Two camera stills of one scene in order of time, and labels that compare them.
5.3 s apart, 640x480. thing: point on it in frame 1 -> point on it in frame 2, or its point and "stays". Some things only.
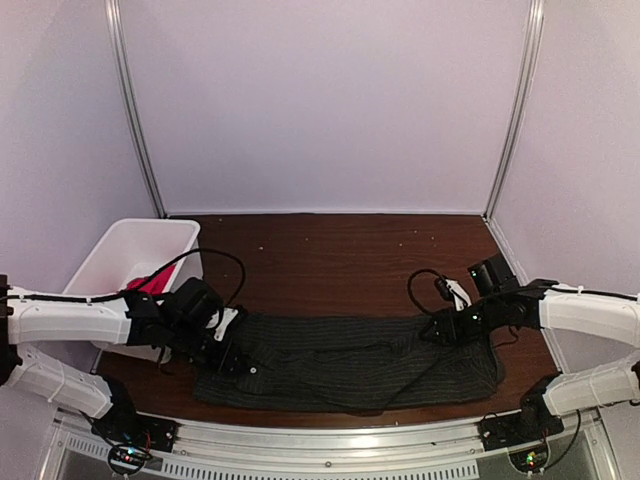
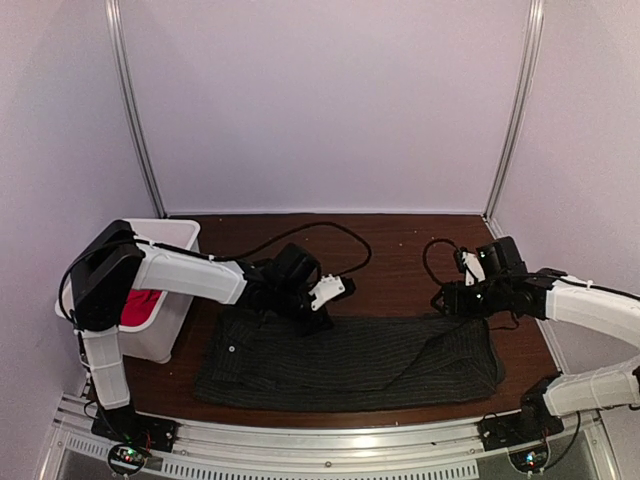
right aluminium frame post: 521,109 stays
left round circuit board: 127,460 stays
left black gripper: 215,366 -> 314,326
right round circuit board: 530,460 stays
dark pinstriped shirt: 352,365 stays
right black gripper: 446,321 -> 454,303
